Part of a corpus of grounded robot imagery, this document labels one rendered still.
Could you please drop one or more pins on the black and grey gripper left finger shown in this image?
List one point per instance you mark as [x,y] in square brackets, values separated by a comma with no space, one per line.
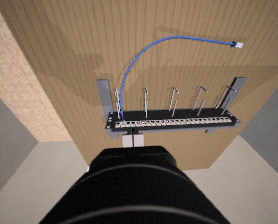
[127,139]

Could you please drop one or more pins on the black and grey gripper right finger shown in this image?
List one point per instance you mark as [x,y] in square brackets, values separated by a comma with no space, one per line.
[138,138]

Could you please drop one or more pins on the white cable plug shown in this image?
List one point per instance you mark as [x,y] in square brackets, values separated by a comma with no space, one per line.
[236,44]

